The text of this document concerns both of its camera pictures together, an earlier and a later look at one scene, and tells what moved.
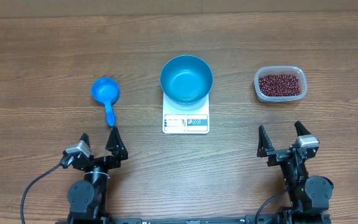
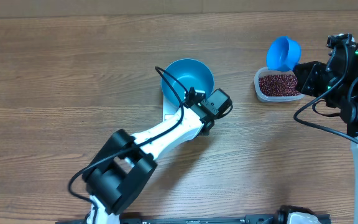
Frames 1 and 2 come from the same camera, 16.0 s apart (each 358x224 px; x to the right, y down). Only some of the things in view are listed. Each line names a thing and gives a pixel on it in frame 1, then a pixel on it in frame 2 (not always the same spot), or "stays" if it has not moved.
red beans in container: x=279 y=85 stays
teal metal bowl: x=186 y=81 stays
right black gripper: x=278 y=155 -> x=308 y=81
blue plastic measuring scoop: x=106 y=89 -> x=283 y=53
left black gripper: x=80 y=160 -> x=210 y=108
